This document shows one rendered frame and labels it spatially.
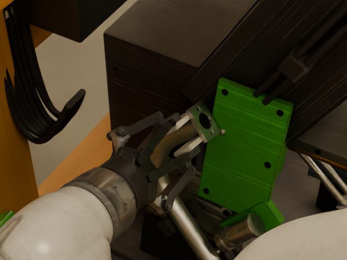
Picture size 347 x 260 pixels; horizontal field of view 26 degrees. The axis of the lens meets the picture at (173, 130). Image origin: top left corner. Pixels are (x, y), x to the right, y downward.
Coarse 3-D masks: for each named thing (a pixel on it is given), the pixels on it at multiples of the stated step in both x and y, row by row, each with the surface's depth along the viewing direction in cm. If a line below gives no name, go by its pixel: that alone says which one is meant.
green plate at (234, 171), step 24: (216, 96) 110; (240, 96) 108; (264, 96) 106; (216, 120) 111; (240, 120) 109; (264, 120) 107; (288, 120) 106; (216, 144) 113; (240, 144) 111; (264, 144) 109; (216, 168) 115; (240, 168) 113; (264, 168) 111; (216, 192) 117; (240, 192) 115; (264, 192) 112
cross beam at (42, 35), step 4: (32, 28) 124; (36, 28) 126; (40, 28) 127; (32, 32) 125; (36, 32) 126; (40, 32) 127; (44, 32) 128; (48, 32) 129; (52, 32) 130; (32, 36) 125; (36, 36) 126; (40, 36) 127; (44, 36) 128; (48, 36) 129; (36, 40) 127; (40, 40) 128; (36, 44) 127
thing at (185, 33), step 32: (160, 0) 128; (192, 0) 128; (224, 0) 128; (256, 0) 128; (128, 32) 122; (160, 32) 122; (192, 32) 122; (224, 32) 122; (128, 64) 123; (160, 64) 119; (192, 64) 116; (128, 96) 128; (160, 96) 124; (192, 160) 130
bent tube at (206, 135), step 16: (192, 112) 108; (208, 112) 111; (192, 128) 110; (208, 128) 110; (160, 144) 114; (176, 144) 114; (160, 160) 116; (160, 192) 118; (176, 208) 118; (176, 224) 119; (192, 224) 119; (192, 240) 118; (208, 240) 120; (208, 256) 118
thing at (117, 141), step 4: (112, 132) 98; (112, 136) 98; (116, 136) 98; (124, 136) 99; (128, 136) 98; (116, 140) 98; (120, 140) 98; (124, 140) 99; (116, 144) 98; (120, 144) 98; (116, 148) 98; (116, 152) 98
